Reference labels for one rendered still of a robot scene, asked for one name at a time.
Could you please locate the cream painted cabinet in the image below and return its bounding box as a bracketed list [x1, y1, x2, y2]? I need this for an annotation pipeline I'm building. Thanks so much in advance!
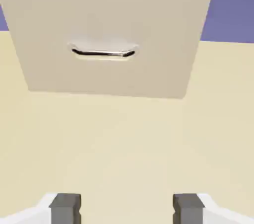
[0, 0, 219, 100]

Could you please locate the cream drawer front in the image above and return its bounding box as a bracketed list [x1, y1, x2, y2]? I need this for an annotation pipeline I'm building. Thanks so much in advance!
[0, 0, 213, 100]

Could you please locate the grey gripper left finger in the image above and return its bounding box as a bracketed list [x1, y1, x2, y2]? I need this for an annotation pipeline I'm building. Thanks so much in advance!
[0, 192, 82, 224]

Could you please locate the curved silver drawer handle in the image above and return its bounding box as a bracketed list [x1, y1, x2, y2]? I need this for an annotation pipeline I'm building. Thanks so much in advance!
[70, 49, 136, 57]

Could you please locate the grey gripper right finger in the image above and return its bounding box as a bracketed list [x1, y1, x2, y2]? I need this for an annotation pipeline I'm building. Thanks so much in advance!
[172, 193, 254, 224]

